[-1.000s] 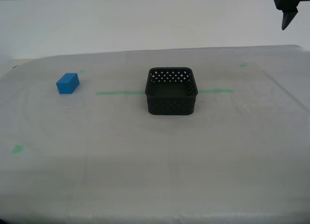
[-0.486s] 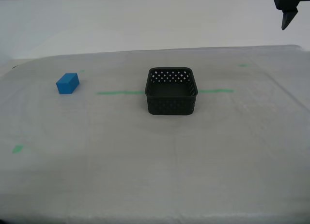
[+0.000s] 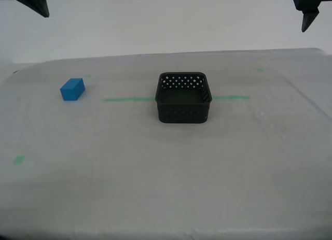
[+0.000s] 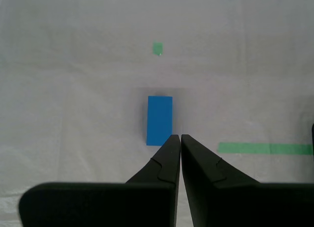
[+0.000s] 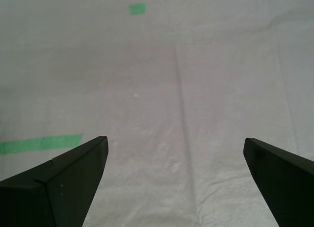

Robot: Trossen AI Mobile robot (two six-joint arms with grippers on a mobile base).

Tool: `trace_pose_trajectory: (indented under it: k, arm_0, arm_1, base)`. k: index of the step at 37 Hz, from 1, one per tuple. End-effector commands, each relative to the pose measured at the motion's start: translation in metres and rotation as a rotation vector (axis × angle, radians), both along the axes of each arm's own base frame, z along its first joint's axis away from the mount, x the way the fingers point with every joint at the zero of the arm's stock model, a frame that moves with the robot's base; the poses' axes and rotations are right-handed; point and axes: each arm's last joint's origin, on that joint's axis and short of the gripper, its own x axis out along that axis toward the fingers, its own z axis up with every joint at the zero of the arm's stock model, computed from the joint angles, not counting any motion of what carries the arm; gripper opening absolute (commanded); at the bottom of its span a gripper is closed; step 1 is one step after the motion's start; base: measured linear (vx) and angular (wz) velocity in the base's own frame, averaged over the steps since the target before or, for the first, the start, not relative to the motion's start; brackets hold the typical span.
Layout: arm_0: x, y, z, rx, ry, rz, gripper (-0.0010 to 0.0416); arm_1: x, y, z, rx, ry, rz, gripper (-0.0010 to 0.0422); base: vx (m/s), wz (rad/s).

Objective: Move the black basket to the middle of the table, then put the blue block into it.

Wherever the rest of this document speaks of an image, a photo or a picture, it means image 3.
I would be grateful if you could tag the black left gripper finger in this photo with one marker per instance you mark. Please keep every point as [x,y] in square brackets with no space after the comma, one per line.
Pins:
[33,0]

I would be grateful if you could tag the blue rectangular block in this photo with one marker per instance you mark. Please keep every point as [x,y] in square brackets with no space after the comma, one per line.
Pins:
[71,91]

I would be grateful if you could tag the black perforated plastic basket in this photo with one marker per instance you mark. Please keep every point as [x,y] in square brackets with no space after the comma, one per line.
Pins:
[182,113]

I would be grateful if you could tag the long green tape strip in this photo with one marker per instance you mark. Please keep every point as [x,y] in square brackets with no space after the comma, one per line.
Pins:
[124,99]

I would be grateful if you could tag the grey plastic table cover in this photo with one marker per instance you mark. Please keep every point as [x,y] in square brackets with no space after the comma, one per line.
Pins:
[166,159]

